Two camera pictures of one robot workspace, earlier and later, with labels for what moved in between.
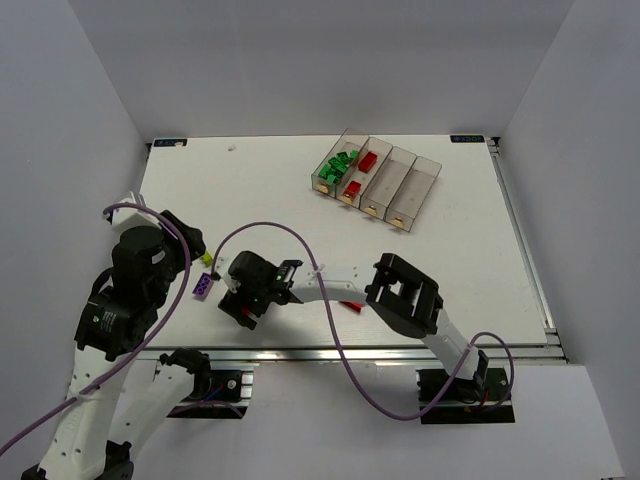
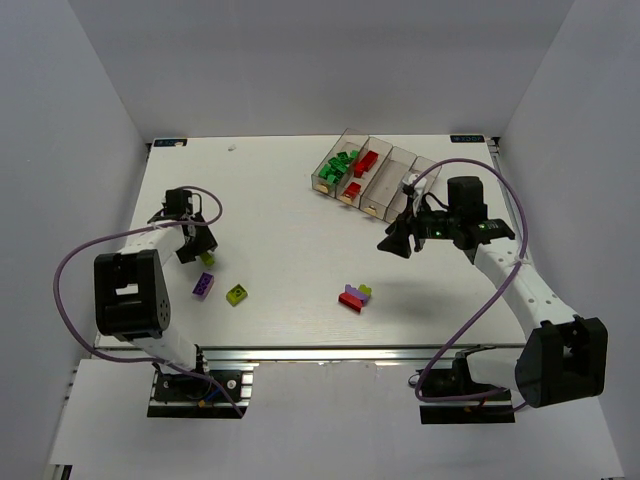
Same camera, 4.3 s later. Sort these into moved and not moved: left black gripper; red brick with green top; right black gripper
Moved: right black gripper; left black gripper
Not moved: red brick with green top
